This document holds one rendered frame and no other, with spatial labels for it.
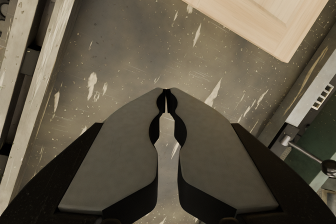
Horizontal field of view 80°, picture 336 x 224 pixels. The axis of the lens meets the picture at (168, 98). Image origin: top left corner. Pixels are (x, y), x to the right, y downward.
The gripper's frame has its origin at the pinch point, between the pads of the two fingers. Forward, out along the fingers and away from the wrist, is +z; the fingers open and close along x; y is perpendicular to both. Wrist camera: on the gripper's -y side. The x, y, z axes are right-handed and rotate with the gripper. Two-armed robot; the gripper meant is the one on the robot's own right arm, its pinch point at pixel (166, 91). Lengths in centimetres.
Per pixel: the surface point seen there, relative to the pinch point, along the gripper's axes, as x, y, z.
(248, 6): 16.1, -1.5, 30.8
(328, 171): 36.0, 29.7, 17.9
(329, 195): 363, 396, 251
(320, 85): 37, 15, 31
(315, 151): 48, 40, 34
